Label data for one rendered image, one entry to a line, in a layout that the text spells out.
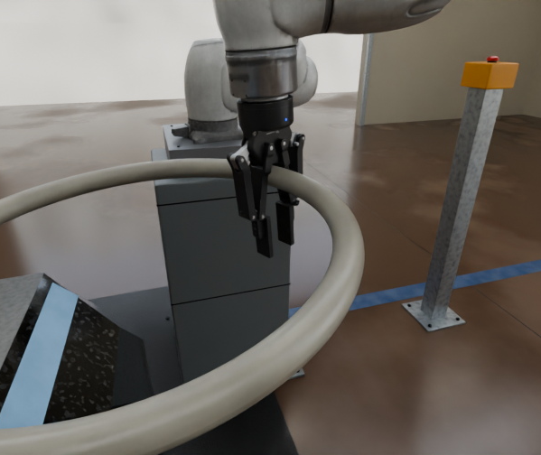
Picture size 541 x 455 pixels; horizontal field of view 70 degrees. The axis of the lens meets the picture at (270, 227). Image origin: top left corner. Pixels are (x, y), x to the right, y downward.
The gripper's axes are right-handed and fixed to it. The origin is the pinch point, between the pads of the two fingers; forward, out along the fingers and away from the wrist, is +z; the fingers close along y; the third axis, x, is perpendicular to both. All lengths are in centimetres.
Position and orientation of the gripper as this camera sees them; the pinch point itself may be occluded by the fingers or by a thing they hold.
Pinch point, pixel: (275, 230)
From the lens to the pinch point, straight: 60.3
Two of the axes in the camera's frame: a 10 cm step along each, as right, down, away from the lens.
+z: 0.7, 8.8, 4.7
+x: 7.0, 2.9, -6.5
